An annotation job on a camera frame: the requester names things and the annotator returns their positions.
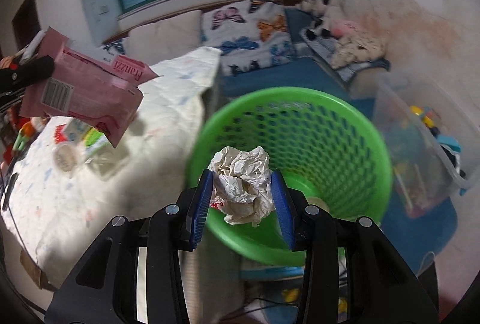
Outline green label plastic bottle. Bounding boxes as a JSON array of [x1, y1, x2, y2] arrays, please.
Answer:
[[83, 128, 118, 174]]

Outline white paper ball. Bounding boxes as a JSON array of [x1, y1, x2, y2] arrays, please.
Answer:
[[208, 146, 275, 227]]

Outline red foam net sleeve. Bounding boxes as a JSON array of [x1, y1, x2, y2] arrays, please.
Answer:
[[54, 124, 68, 144]]

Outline white milk carton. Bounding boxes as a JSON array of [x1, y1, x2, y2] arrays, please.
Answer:
[[61, 118, 92, 144]]

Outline left butterfly print pillow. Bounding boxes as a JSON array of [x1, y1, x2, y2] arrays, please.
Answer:
[[102, 38, 125, 55]]

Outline butterfly print pillow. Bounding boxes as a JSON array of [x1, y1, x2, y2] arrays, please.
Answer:
[[102, 38, 125, 55], [202, 0, 296, 76]]

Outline white quilted blanket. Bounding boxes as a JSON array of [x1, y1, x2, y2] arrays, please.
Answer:
[[1, 47, 221, 286]]

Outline round white lid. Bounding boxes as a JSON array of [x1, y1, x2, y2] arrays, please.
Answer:
[[53, 142, 78, 173]]

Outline beige plain pillow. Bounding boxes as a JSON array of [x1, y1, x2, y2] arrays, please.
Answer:
[[124, 10, 202, 66]]

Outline green perforated waste basket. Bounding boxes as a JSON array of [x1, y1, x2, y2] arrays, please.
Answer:
[[185, 86, 394, 267]]

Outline clear plastic toy bin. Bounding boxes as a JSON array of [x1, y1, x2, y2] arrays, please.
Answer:
[[373, 71, 479, 218]]

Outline right butterfly print pillow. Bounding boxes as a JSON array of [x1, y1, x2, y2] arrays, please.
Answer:
[[202, 0, 296, 76]]

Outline blue sofa mattress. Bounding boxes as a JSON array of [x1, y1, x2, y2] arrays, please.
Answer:
[[219, 6, 392, 100]]

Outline spotted beige cloth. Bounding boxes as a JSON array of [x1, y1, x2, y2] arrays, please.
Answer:
[[330, 31, 386, 70]]

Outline pink plush toy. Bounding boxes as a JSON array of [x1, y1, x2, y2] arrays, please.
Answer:
[[329, 19, 363, 39]]

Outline black white cow plush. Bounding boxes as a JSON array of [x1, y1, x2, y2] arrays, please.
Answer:
[[295, 0, 345, 41]]

